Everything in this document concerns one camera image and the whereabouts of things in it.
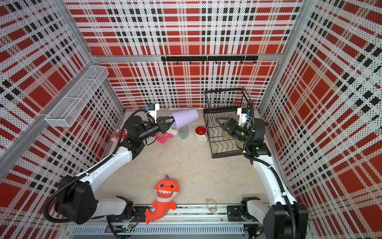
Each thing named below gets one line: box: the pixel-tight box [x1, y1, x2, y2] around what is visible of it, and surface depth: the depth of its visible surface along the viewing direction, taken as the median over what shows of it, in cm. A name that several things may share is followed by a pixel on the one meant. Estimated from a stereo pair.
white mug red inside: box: [194, 124, 208, 143], surface depth 101 cm
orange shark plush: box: [145, 174, 180, 225], surface depth 75 cm
